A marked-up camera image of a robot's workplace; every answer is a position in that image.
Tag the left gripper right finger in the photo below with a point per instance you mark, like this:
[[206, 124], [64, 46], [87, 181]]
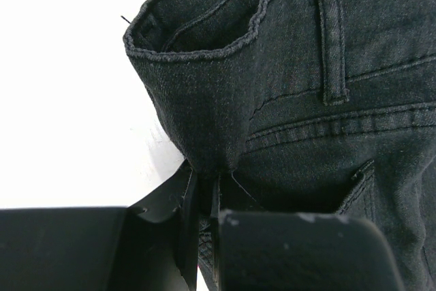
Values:
[[254, 249]]

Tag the black denim trousers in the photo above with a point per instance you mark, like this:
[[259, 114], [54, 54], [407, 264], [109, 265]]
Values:
[[324, 106]]

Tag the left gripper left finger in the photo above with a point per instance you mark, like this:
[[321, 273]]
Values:
[[150, 245]]

